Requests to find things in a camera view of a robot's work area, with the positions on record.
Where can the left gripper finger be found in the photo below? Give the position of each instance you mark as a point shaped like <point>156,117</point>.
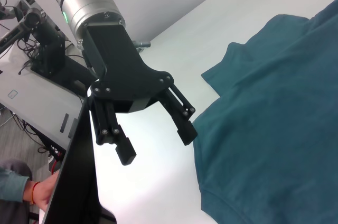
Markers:
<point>124,152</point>
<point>185,129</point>

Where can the black equipment stand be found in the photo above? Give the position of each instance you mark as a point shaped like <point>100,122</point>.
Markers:
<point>50,52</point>

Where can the person forearm grey sleeve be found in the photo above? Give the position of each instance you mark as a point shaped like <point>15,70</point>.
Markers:
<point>10,184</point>

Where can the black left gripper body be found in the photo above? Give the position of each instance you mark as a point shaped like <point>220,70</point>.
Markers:
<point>118,76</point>

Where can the person bare hand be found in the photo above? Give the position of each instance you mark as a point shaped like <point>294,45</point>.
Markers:
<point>46,189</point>

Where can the black table side panel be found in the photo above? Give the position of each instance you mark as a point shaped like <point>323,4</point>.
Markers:
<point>74,181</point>

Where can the silver metal connector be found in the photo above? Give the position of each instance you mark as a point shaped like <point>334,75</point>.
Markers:
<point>144,44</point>

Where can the white cabinet case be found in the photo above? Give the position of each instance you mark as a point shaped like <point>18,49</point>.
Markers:
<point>34,102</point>

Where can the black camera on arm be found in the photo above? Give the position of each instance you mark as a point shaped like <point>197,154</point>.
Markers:
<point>33,18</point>

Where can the teal blue shirt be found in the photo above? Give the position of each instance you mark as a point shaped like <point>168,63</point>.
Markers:
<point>264,129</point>

